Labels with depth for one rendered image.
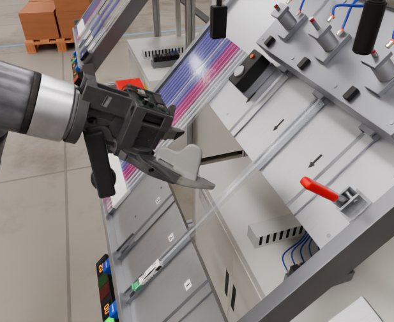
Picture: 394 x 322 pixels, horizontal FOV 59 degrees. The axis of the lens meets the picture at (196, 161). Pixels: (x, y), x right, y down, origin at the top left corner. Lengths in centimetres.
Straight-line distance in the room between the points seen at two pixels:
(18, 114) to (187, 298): 39
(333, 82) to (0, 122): 42
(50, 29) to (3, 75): 392
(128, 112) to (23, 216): 170
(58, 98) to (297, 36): 39
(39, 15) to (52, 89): 390
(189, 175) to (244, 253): 51
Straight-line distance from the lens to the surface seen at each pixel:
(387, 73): 47
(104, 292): 85
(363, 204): 48
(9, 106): 42
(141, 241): 77
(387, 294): 97
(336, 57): 55
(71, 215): 200
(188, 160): 46
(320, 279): 50
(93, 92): 43
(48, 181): 228
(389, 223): 49
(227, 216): 103
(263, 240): 94
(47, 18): 432
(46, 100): 42
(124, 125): 45
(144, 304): 71
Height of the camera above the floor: 135
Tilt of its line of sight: 37 degrees down
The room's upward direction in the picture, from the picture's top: straight up
